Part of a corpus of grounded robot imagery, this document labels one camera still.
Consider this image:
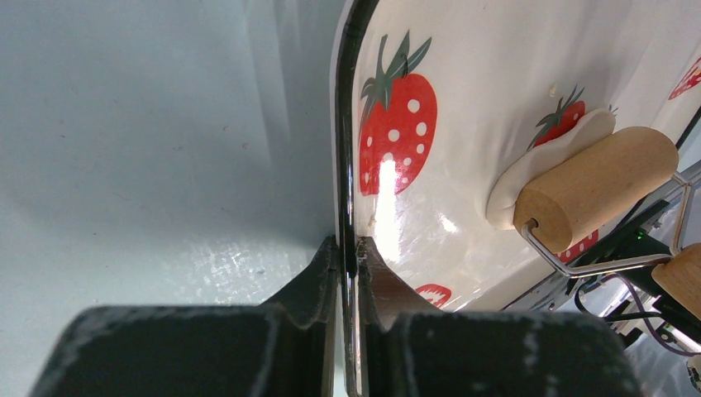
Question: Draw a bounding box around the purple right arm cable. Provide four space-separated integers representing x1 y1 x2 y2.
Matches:
575 272 701 358

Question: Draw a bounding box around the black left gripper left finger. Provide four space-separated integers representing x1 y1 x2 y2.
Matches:
31 236 339 396

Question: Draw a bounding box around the white dough piece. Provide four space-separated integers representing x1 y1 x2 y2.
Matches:
485 108 616 230

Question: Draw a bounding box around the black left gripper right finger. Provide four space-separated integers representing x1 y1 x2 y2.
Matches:
356 237 641 396

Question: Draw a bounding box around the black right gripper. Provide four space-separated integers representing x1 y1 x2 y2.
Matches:
574 199 700 329

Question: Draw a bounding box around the strawberry print rectangular tray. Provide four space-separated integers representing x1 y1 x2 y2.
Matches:
331 1 700 396

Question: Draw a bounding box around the wooden dough roller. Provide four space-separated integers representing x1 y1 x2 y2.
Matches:
514 127 700 317

